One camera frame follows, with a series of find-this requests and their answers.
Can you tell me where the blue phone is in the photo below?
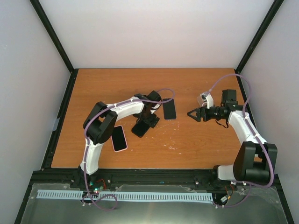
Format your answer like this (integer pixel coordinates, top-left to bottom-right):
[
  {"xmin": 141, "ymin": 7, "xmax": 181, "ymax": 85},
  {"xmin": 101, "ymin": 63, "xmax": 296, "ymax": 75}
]
[{"xmin": 163, "ymin": 99, "xmax": 177, "ymax": 120}]

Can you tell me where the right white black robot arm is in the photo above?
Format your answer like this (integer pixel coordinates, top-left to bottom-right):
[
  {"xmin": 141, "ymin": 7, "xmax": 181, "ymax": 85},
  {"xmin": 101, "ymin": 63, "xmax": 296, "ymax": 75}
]
[{"xmin": 187, "ymin": 89, "xmax": 278, "ymax": 188}]

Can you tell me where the phone in pink case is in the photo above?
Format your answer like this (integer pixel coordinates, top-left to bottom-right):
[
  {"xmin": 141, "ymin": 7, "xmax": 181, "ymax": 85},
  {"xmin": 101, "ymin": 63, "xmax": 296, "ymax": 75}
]
[{"xmin": 111, "ymin": 126, "xmax": 128, "ymax": 152}]

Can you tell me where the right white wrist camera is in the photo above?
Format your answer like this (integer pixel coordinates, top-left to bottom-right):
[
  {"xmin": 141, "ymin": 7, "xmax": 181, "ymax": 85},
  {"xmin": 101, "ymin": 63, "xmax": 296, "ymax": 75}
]
[{"xmin": 197, "ymin": 91, "xmax": 214, "ymax": 109}]

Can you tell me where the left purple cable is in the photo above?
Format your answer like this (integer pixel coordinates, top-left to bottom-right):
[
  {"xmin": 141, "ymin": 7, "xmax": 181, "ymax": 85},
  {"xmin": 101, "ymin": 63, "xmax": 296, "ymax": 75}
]
[{"xmin": 81, "ymin": 88, "xmax": 176, "ymax": 212}]

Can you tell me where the purple cable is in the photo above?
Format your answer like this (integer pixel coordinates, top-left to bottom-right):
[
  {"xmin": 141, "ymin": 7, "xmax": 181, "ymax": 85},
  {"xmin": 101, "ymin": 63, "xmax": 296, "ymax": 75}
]
[
  {"xmin": 209, "ymin": 73, "xmax": 276, "ymax": 208},
  {"xmin": 81, "ymin": 88, "xmax": 176, "ymax": 212}
]

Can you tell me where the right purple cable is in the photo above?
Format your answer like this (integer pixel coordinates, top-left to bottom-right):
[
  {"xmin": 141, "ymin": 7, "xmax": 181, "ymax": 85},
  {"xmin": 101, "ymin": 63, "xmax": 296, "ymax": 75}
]
[{"xmin": 209, "ymin": 73, "xmax": 276, "ymax": 208}]

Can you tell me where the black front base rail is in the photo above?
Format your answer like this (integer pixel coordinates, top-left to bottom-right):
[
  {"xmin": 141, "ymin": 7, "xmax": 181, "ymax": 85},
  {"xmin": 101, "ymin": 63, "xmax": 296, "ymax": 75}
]
[{"xmin": 30, "ymin": 168, "xmax": 235, "ymax": 192}]

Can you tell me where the light blue cable duct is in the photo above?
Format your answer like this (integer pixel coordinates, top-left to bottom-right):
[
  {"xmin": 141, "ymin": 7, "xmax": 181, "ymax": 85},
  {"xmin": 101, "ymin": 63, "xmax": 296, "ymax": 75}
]
[{"xmin": 36, "ymin": 189, "xmax": 213, "ymax": 203}]

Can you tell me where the left black side rail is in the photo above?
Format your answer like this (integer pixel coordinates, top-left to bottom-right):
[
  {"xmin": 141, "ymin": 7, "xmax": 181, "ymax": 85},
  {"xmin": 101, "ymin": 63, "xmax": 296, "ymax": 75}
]
[{"xmin": 15, "ymin": 69, "xmax": 78, "ymax": 224}]

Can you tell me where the right black frame post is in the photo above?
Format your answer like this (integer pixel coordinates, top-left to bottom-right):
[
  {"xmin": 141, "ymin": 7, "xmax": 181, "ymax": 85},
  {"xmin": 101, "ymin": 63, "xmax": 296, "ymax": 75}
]
[{"xmin": 235, "ymin": 0, "xmax": 284, "ymax": 74}]

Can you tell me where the black frame post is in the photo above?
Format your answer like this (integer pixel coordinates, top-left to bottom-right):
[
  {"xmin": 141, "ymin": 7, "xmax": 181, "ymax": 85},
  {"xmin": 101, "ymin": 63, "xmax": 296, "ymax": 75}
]
[
  {"xmin": 30, "ymin": 0, "xmax": 75, "ymax": 73},
  {"xmin": 235, "ymin": 0, "xmax": 284, "ymax": 74}
]

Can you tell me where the left black frame post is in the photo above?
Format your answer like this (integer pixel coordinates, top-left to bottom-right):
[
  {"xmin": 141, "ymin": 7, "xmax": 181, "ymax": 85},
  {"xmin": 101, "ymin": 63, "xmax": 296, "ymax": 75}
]
[{"xmin": 30, "ymin": 0, "xmax": 75, "ymax": 73}]

